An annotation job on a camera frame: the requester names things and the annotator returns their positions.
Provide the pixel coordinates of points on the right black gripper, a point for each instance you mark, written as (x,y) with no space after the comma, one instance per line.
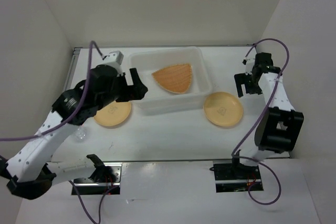
(242,78)

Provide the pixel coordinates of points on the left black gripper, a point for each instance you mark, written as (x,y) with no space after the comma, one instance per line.
(137,93)

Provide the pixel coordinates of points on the tan round plate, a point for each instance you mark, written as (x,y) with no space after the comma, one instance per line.
(223,109)
(113,114)

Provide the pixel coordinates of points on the woven bamboo triangular basket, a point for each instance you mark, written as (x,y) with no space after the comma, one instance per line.
(174,78)

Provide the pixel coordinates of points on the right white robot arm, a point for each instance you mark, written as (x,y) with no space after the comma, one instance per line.
(279,126)

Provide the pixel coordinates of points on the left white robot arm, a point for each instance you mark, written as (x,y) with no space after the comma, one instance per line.
(30,173)

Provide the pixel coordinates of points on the clear plastic bin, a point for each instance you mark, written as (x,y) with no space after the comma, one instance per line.
(158,100)

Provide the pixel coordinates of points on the clear glass cup front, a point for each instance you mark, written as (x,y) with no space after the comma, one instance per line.
(80,134)

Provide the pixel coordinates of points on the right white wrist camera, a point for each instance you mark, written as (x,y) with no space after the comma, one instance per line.
(249,62)

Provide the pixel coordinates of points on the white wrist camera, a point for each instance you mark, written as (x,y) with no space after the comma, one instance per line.
(114,59)
(249,62)

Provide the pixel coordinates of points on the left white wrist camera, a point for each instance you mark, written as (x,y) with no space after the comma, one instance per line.
(114,59)

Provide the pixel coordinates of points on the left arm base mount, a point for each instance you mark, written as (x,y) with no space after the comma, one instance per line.
(111,180)

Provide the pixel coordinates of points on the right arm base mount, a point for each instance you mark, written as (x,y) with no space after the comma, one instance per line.
(231,176)

